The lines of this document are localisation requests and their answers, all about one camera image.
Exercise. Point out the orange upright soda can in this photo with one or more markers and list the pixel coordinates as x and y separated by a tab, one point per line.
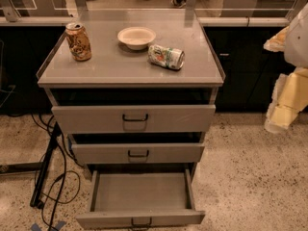
78	41

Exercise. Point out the grey drawer cabinet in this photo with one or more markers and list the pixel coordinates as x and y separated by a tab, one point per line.
114	66

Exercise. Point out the white paper bowl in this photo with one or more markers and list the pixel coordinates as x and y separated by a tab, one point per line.
136	38

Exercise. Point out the black stand leg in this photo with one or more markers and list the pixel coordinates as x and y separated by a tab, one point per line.
35	200

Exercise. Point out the green white lying can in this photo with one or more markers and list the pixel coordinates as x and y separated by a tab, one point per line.
166	57

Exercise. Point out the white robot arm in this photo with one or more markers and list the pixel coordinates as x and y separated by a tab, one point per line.
290	93

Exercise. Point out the grey middle drawer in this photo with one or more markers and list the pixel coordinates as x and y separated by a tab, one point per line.
137	148

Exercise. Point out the grey bottom drawer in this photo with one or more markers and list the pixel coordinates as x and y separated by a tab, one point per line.
140	200

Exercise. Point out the grey top drawer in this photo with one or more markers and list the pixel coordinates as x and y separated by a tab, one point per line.
94	111

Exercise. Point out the grey drawer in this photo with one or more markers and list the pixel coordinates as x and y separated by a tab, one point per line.
94	111
137	148
140	200

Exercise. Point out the yellow foam padded gripper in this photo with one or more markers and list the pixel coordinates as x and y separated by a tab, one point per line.
298	40

